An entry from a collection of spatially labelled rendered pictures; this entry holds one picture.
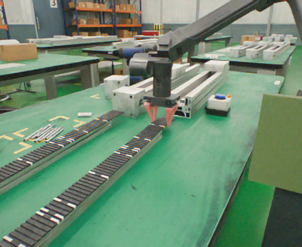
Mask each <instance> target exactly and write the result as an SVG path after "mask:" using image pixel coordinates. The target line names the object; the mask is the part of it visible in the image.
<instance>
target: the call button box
mask: <svg viewBox="0 0 302 247"><path fill-rule="evenodd" d="M230 106H231V98H228V97H225V98H216V97H215V95H212V96H211V97H210V98H209V99H208V100H207V106H205V107H204V110H206V113H207V114H210V115H217V116H227V115H228V114H229V111H230Z"/></svg>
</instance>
